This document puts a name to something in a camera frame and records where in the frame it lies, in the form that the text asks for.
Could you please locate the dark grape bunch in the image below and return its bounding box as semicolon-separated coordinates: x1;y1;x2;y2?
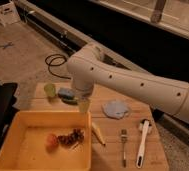
58;129;84;146

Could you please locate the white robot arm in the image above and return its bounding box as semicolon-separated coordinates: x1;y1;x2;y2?
67;43;189;124

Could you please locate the green plastic cup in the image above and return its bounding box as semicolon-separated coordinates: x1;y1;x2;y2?
44;83;56;98

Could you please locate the green cucumber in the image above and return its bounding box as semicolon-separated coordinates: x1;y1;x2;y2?
61;98;78;105

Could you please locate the blue sponge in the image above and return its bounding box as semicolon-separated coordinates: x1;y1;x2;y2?
58;87;75;99

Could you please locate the metal fork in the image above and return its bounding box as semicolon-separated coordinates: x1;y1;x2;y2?
121;129;127;167

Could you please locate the red apple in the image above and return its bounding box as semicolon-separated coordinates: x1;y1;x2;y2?
46;134;58;148

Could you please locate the wooden table board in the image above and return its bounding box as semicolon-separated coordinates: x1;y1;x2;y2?
30;81;170;171

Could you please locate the yellow plastic bin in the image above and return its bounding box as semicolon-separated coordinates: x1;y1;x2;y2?
0;111;91;171

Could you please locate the white cardboard box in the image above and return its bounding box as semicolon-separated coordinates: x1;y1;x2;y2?
0;0;20;27

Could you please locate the black cable loop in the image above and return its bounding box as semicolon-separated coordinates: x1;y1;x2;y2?
44;53;72;80

